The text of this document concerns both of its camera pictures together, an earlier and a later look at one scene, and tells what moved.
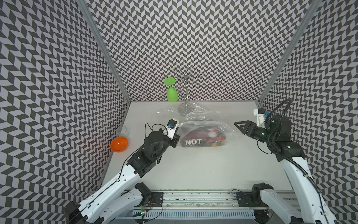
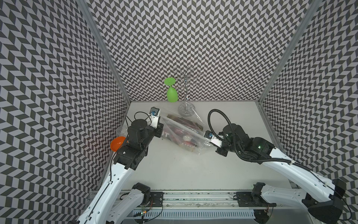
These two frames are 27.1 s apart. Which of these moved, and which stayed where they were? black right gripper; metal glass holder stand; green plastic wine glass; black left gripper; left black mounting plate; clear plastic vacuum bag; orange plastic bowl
Moved: clear plastic vacuum bag; black right gripper; black left gripper
Stayed: left black mounting plate; metal glass holder stand; green plastic wine glass; orange plastic bowl
